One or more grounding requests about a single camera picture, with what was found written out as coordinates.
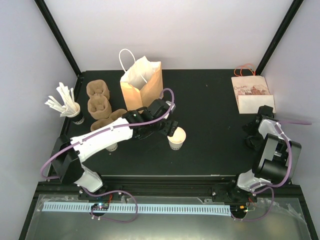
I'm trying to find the white paper coffee cup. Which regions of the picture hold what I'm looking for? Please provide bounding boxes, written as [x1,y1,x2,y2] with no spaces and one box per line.
[167,127,187,151]
[105,143,118,152]

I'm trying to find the brown paper takeout bag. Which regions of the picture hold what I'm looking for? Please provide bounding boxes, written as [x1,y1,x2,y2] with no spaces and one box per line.
[118,48,164,111]

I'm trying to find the brown pulp cup carrier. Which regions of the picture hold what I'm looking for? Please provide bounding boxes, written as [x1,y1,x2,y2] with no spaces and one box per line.
[90,108,127,132]

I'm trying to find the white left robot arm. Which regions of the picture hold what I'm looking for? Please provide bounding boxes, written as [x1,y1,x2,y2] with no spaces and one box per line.
[52,98,178,200]

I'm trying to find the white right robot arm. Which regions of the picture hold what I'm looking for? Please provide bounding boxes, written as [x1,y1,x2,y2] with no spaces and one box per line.
[227,105,302,202]

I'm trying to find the stack of pulp cup carriers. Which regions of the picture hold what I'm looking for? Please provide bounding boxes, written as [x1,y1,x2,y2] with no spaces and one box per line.
[86,79,112,120]

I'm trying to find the cup of white wrapped stirrers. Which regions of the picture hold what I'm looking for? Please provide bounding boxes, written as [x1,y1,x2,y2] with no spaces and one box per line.
[44,82,85,125]

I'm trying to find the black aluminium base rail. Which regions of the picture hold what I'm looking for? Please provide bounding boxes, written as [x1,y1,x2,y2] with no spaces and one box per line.
[37,174,301,203]

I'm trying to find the printed paper bag orange handles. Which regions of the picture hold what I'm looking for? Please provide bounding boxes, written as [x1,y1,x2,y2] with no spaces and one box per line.
[231,63,276,114]

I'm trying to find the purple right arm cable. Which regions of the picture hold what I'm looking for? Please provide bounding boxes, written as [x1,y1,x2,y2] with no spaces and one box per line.
[231,119,313,222]

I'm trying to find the light blue cable duct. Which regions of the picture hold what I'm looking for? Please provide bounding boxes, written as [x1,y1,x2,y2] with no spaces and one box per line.
[42,202,231,217]

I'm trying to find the black left frame post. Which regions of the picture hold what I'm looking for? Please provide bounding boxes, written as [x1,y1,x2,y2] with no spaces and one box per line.
[34,0,82,77]

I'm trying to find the black frame post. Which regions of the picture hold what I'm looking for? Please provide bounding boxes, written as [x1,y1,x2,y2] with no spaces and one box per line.
[255,0,304,76]
[34,0,82,77]

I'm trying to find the black right frame post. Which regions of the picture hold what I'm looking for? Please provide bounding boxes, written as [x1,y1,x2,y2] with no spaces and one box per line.
[255,0,304,76]

